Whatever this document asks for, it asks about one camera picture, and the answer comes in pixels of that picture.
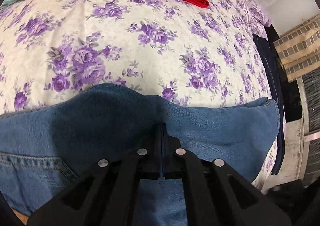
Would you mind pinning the beige checkered cloth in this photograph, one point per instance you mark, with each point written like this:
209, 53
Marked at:
298, 49

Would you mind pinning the dark navy garment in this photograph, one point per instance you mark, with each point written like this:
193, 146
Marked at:
268, 57

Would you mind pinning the grey mesh cooler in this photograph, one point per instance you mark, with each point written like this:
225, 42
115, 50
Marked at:
309, 97

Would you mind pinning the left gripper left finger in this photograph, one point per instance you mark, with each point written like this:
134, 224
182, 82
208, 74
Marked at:
106, 195

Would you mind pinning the purple floral bed sheet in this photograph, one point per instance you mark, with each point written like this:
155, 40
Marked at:
51, 50

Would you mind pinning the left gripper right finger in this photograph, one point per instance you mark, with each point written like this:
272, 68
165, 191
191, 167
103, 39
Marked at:
215, 193

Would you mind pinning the blue denim jeans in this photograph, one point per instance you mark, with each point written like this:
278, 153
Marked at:
43, 151

